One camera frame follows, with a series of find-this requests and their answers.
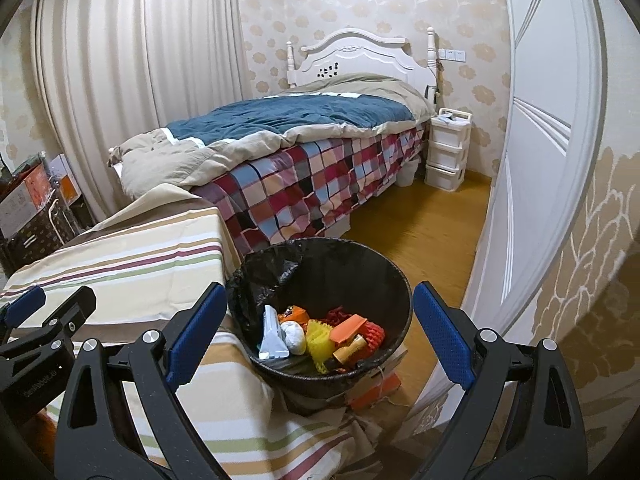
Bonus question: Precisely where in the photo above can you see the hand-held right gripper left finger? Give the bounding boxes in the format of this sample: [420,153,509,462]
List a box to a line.
[54,281,228,480]

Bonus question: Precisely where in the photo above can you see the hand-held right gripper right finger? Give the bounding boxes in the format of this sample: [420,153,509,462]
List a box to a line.
[412,281,586,480]

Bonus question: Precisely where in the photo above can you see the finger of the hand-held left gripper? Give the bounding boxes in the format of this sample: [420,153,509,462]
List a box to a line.
[0,285,47,341]
[30,286,97,356]

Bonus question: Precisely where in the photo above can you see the red foam net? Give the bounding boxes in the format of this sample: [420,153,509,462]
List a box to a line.
[362,322,387,356]

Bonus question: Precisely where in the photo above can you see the white and teal tube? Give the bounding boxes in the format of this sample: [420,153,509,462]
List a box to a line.
[258,305,292,361]

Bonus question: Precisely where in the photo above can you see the gold bottle with black cap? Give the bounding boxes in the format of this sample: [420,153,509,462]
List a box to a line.
[332,340,371,367]

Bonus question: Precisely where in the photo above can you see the white plastic bag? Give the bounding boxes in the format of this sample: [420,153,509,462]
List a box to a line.
[279,321,307,356]

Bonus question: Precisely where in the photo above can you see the yellow foam net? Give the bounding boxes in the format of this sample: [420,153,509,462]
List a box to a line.
[305,319,337,375]

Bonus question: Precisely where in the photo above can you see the black trash bin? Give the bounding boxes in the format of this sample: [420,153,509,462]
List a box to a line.
[226,237,414,402]

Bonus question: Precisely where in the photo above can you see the orange cloth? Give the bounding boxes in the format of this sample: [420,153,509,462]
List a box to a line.
[30,410,58,461]

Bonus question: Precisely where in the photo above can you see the brown patterned storage bag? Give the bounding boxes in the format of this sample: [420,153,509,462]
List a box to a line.
[0,200,83,273]

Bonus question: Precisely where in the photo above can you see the striped tablecloth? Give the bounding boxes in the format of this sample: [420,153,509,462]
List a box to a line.
[0,182,361,480]

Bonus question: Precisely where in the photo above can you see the cardboard box with orange side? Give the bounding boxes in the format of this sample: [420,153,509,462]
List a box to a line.
[0,165,56,238]

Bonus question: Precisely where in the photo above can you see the beige cloth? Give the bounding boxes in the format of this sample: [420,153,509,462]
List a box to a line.
[280,390,426,480]

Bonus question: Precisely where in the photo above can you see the white and orange box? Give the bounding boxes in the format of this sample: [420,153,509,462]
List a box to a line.
[47,154,83,201]

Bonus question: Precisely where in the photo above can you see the small white bin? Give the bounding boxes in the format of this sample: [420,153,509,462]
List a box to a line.
[397,157,422,188]

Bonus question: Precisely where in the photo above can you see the white drawer unit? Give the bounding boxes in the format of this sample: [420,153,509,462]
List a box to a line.
[424,108,473,192]

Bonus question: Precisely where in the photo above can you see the plaid bed sheet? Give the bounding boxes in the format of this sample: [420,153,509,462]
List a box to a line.
[192,122,432,256]

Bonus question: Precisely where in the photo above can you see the white wardrobe door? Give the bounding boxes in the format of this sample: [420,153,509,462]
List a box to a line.
[460,0,608,401]

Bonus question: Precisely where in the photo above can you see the beige and blue quilt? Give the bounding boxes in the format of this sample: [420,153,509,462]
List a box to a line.
[107,74,436,198]

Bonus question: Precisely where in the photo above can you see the cream curtain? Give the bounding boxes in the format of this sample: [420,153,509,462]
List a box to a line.
[30,0,251,196]

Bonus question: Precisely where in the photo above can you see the bed with grey duvet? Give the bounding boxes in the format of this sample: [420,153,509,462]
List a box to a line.
[107,26,442,186]

